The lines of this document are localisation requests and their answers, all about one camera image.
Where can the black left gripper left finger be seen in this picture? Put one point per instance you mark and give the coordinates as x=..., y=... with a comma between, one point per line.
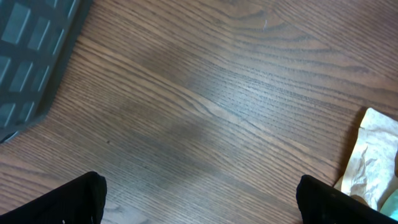
x=80, y=201

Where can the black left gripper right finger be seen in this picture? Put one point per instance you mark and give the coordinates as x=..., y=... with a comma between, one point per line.
x=320, y=203

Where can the Pantree snack bag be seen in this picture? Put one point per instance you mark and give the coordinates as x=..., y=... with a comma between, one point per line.
x=371, y=173

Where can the teal wet wipes pack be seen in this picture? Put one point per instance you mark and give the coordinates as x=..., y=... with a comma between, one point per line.
x=390, y=207

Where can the grey plastic mesh basket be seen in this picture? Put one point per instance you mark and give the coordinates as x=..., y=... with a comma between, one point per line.
x=37, y=40

